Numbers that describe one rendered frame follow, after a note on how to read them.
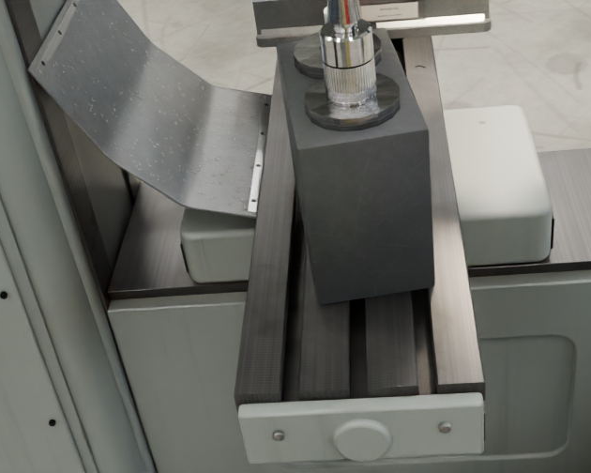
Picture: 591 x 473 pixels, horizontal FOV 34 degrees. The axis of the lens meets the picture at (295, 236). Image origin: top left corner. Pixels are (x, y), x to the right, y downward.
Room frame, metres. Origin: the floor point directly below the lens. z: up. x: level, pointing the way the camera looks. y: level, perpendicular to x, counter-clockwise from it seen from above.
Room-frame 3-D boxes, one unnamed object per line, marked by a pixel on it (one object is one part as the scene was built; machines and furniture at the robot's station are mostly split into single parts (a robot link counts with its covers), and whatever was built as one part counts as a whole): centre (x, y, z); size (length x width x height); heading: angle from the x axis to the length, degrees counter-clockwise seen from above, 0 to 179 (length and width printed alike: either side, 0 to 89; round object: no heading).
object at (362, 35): (0.79, -0.07, 1.21); 0.05 x 0.05 x 0.01
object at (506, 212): (1.14, -0.11, 0.81); 0.50 x 0.35 x 0.12; 82
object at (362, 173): (0.84, -0.07, 1.05); 0.22 x 0.12 x 0.20; 1
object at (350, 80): (0.79, -0.07, 1.18); 0.05 x 0.05 x 0.06
